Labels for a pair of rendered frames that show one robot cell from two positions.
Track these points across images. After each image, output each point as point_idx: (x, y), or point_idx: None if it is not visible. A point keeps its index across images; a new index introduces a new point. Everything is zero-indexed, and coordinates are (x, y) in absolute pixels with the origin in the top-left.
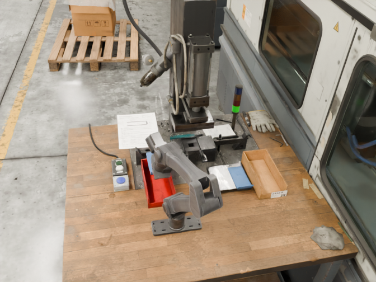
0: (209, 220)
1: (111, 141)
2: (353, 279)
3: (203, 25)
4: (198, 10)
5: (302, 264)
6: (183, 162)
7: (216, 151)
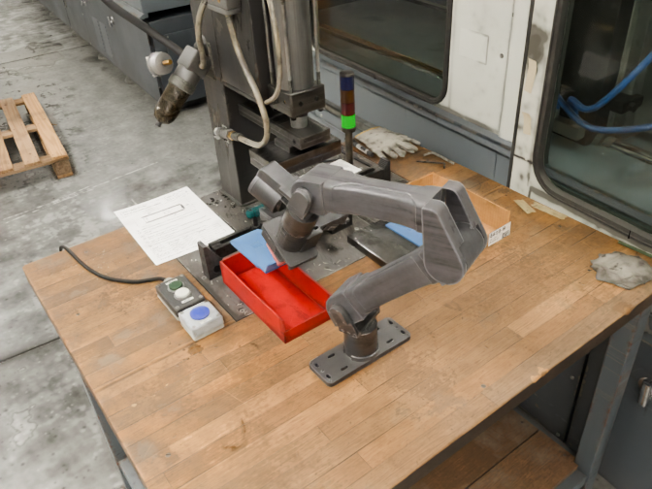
0: (413, 318)
1: (131, 258)
2: None
3: None
4: None
5: (614, 327)
6: (374, 184)
7: None
